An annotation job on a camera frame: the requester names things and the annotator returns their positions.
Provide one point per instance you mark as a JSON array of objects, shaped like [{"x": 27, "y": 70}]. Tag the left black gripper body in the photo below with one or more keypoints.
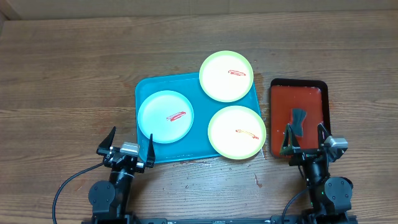
[{"x": 140, "y": 167}]

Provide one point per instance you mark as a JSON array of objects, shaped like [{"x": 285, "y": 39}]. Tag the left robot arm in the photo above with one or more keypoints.
[{"x": 109, "y": 198}]

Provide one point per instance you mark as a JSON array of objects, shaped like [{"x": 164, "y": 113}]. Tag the yellow-green plate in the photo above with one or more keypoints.
[
  {"x": 237, "y": 132},
  {"x": 226, "y": 76}
]

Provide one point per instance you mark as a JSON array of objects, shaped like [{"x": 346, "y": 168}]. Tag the orange sponge with dark scourer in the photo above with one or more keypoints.
[{"x": 297, "y": 119}]

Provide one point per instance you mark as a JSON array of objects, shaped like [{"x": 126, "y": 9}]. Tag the light blue plate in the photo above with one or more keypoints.
[{"x": 165, "y": 116}]

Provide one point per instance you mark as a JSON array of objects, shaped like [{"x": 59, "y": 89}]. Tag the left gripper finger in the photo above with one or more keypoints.
[
  {"x": 150, "y": 161},
  {"x": 107, "y": 142}
]

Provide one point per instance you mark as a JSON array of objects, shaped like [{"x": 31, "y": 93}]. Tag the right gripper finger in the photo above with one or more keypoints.
[
  {"x": 290, "y": 145},
  {"x": 323, "y": 134}
]

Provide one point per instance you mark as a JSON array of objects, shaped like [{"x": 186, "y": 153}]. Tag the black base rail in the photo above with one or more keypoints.
[{"x": 217, "y": 220}]

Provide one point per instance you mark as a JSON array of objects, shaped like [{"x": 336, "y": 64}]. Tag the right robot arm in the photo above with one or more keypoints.
[{"x": 330, "y": 197}]

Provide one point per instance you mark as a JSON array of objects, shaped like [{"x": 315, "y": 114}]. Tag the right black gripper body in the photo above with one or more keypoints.
[{"x": 305, "y": 157}]

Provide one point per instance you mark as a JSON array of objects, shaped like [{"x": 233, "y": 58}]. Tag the teal plastic tray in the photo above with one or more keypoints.
[{"x": 195, "y": 144}]

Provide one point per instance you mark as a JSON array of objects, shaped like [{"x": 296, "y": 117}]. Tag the red black-rimmed tray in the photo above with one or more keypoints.
[{"x": 309, "y": 95}]

